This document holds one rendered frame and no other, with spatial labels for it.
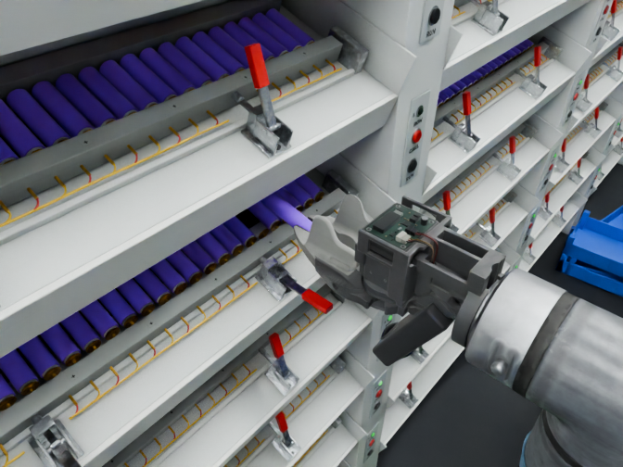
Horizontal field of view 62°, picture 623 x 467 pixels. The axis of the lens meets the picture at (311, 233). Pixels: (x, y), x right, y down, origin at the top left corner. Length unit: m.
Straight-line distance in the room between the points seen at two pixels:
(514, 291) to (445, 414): 1.17
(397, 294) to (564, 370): 0.14
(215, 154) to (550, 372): 0.32
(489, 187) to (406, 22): 0.63
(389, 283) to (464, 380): 1.22
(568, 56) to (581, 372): 0.94
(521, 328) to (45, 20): 0.37
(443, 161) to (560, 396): 0.49
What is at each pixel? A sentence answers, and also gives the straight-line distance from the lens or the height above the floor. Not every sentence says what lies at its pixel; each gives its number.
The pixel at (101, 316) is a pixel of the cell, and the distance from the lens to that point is 0.55.
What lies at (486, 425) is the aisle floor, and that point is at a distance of 1.60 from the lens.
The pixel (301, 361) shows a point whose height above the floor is 0.71.
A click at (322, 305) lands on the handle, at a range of 0.55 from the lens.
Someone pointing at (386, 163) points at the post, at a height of 0.98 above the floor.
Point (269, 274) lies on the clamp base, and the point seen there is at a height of 0.92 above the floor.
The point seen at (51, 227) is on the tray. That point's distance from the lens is 0.41.
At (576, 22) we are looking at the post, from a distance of 1.25.
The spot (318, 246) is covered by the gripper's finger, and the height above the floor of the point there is 0.98.
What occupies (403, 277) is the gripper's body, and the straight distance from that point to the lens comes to 0.44.
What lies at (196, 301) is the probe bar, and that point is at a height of 0.93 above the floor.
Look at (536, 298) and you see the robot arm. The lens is 0.43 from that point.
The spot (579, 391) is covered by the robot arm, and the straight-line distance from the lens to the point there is 0.42.
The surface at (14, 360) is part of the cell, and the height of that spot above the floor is 0.94.
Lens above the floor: 1.32
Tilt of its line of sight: 40 degrees down
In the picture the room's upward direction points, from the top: straight up
